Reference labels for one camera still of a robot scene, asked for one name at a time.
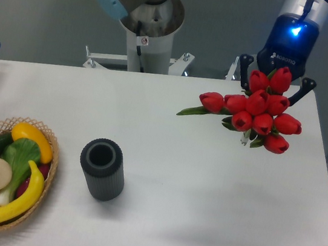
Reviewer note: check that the purple red vegetable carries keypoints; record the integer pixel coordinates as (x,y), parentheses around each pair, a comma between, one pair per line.
(44,168)

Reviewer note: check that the yellow banana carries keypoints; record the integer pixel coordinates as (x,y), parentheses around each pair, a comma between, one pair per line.
(28,199)

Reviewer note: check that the white metal base frame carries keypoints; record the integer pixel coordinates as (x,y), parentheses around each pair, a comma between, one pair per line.
(177,67)

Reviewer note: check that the red tulip bouquet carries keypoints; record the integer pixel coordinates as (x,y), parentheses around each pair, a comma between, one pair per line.
(259,113)

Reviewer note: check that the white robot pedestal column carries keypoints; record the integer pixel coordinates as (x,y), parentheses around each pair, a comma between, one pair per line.
(148,54)

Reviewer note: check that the dark grey ribbed vase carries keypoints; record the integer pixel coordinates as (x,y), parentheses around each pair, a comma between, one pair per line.
(102,164)

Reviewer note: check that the green bok choy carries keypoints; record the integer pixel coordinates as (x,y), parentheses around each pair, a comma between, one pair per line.
(18,155)

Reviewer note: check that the woven wicker basket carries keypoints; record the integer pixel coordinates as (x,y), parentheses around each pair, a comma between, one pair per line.
(6,126)

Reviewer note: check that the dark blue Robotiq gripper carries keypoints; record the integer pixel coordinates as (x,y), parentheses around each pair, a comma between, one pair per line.
(288,45)

